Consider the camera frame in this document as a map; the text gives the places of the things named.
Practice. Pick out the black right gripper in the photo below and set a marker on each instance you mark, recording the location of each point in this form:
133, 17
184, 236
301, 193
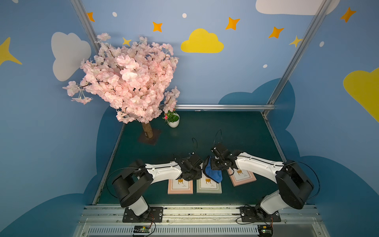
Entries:
218, 160

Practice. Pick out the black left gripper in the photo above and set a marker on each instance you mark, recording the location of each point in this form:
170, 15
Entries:
195, 165

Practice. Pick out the blue black-edged cloth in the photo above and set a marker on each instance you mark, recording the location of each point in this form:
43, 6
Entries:
215, 175

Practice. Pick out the pink picture frame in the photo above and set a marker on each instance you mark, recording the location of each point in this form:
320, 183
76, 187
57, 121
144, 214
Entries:
241, 177
180, 187

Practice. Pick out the grey-green picture frame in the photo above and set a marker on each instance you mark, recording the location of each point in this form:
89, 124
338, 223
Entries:
206, 185

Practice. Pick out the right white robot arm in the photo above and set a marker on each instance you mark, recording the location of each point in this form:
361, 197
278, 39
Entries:
294, 186

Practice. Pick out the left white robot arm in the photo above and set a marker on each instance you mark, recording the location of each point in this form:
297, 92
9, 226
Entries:
134, 180

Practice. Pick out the white pot with plant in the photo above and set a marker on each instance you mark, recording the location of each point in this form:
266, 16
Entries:
172, 118

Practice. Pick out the pink blossom artificial tree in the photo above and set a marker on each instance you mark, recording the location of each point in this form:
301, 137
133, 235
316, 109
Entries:
134, 81

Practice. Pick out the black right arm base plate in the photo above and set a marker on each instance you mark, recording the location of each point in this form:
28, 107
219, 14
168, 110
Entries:
250, 214

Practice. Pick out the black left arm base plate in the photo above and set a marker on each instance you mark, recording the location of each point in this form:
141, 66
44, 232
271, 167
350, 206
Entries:
154, 214

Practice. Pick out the aluminium mounting rail front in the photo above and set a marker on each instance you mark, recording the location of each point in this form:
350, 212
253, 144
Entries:
186, 220

